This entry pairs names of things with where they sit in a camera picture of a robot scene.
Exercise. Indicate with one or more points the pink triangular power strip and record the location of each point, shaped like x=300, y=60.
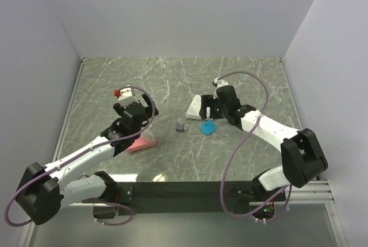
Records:
x=140, y=144

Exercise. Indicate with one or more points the aluminium rail frame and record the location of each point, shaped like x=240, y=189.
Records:
x=61, y=137

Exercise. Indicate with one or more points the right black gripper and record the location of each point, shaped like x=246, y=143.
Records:
x=209, y=101

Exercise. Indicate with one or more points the white triangular power strip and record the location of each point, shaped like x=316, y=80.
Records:
x=197, y=109

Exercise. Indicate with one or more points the white square plug adapter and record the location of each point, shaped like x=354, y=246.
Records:
x=148, y=136

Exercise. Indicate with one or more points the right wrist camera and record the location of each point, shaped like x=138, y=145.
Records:
x=217, y=82

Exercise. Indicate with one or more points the blue square plug adapter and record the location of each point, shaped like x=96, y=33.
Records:
x=208, y=127

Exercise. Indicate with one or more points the black base beam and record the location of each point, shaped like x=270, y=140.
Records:
x=185, y=197

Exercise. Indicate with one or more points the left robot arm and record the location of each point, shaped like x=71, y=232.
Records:
x=45, y=189

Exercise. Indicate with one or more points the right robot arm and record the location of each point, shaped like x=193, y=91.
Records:
x=301, y=153

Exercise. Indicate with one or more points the small grey plug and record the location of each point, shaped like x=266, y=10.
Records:
x=180, y=128

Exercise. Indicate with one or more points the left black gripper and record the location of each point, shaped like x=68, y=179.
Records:
x=119, y=108

